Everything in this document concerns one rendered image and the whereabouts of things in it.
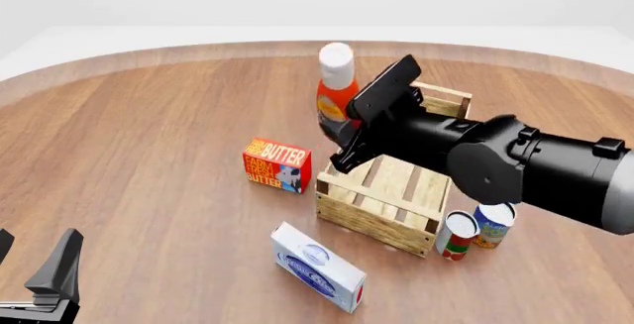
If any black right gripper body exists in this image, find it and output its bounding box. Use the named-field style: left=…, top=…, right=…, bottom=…
left=329, top=118, right=385, bottom=175

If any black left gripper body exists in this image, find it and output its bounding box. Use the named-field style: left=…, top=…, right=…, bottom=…
left=0, top=292, right=81, bottom=324

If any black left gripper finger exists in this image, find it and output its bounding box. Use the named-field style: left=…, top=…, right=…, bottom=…
left=0, top=228, right=16, bottom=266
left=24, top=228, right=84, bottom=303

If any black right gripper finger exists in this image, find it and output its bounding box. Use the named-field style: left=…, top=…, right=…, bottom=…
left=321, top=115, right=363, bottom=148

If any red ketchup bottle white cap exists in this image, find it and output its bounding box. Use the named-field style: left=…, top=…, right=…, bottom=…
left=315, top=42, right=362, bottom=148

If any wooden slat tray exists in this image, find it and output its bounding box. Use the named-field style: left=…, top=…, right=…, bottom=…
left=314, top=80, right=474, bottom=259

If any red butter box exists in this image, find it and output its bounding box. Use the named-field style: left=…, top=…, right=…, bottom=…
left=242, top=137, right=313, bottom=195

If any white and blue food box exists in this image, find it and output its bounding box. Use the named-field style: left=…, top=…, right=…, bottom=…
left=269, top=220, right=368, bottom=315

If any tin with red green label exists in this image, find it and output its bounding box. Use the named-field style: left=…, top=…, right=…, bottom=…
left=435, top=210, right=480, bottom=262

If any tin with blue yellow label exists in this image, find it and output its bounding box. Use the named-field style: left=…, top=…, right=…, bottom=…
left=472, top=202, right=517, bottom=250

